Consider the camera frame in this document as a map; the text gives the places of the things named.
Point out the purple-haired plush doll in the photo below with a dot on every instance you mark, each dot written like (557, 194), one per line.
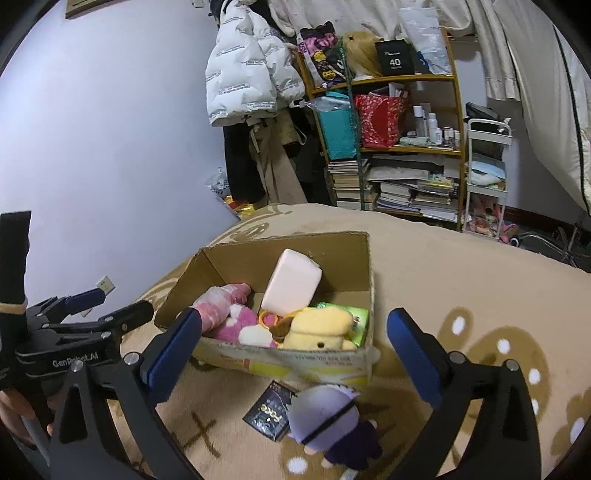
(323, 410)

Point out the pile of books and papers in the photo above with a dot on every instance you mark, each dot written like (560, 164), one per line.
(406, 194)

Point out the red patterned bag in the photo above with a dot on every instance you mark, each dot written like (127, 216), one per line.
(381, 120)

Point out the pink and white plush toy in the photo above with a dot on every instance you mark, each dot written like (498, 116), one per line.
(231, 318)

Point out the wooden shelf unit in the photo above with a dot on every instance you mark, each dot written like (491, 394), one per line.
(401, 79)

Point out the clear plastic bag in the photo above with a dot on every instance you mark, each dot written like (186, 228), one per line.
(429, 41)

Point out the cream padded folding chair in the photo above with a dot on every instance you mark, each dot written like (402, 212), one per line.
(554, 115)

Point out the pink toys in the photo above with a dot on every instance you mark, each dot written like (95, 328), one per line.
(489, 221)

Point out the white wall socket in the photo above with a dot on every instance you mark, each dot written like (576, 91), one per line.
(105, 285)

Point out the light blue cloth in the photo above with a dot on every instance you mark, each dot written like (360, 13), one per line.
(487, 168)

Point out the black box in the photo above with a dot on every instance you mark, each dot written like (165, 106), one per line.
(395, 57)

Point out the brown coat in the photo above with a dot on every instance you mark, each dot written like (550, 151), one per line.
(277, 175)

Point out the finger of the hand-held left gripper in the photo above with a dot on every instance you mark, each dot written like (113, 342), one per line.
(83, 299)
(134, 314)

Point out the black coat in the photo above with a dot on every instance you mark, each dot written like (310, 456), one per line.
(240, 166)

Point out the black fluffy hat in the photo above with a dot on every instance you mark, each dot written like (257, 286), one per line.
(217, 9)

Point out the yellow plush toy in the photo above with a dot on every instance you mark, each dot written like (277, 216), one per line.
(318, 327)

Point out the person's left hand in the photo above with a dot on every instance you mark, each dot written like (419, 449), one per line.
(14, 410)

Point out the white puffer jacket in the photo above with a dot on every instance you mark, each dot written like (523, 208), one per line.
(244, 69)

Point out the black foil packet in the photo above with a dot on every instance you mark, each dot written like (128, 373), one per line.
(268, 410)

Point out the beige printed blanket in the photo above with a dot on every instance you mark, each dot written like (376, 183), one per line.
(461, 286)

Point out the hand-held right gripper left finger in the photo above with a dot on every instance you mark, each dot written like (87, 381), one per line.
(171, 355)

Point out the cream curtain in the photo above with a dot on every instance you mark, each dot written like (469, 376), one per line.
(498, 46)

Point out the teal bag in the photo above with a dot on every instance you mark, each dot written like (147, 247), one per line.
(337, 129)

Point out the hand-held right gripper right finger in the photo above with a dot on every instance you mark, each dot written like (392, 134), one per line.
(413, 355)

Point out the stack of books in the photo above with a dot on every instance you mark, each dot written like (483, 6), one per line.
(346, 180)

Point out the pink pig plush pillow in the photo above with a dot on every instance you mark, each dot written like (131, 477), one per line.
(291, 281)

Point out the green tissue packet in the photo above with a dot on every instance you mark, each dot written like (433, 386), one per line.
(360, 323)

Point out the printed cartoon tote bag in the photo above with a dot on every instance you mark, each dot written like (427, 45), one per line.
(318, 55)

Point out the cardboard box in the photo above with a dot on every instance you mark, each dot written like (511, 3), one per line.
(323, 258)

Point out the green pole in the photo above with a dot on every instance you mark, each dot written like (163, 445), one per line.
(358, 161)

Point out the black pouch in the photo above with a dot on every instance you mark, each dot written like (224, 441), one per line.
(480, 111)

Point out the blonde wig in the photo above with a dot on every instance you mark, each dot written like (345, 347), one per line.
(362, 55)

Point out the wooden picture frame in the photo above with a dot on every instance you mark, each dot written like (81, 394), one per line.
(92, 8)

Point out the group of cosmetic bottles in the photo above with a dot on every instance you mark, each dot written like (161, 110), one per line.
(431, 127)

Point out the crumpled plastic bag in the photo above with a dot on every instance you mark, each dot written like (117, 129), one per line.
(219, 182)

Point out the folded green cloth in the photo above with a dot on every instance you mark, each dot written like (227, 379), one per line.
(413, 141)

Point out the white trolley cart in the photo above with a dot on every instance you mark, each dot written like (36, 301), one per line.
(489, 122)

